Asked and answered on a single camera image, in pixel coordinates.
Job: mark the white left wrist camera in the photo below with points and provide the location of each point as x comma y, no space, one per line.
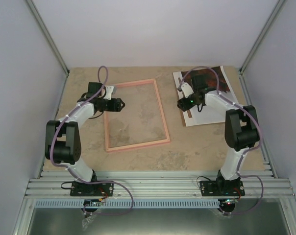
109,91

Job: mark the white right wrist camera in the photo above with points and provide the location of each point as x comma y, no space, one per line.
186,89

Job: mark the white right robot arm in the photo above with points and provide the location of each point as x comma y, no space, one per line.
241,129

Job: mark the clear glass pane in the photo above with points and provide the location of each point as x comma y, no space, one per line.
139,121

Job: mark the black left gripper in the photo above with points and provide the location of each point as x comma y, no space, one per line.
115,106

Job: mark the white mat board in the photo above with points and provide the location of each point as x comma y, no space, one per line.
187,118

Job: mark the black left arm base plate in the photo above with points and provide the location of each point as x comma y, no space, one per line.
100,190

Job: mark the brown cardboard backing board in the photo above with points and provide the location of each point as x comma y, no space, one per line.
180,95

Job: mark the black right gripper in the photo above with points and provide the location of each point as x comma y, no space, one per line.
184,105

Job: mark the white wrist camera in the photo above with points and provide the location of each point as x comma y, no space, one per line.
186,89
109,91

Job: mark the pink wooden picture frame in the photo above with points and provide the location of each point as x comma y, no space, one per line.
108,148

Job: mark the aluminium rail platform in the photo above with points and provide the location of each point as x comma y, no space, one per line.
144,181

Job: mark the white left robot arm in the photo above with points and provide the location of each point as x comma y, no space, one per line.
63,143

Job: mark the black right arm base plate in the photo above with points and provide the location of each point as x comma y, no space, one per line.
221,187

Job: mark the red forest photo print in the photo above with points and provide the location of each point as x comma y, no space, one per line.
206,82

